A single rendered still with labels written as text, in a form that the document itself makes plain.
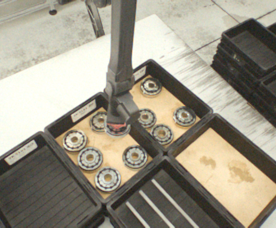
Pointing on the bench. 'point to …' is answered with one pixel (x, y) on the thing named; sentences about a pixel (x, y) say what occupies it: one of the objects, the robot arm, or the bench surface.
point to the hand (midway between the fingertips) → (117, 121)
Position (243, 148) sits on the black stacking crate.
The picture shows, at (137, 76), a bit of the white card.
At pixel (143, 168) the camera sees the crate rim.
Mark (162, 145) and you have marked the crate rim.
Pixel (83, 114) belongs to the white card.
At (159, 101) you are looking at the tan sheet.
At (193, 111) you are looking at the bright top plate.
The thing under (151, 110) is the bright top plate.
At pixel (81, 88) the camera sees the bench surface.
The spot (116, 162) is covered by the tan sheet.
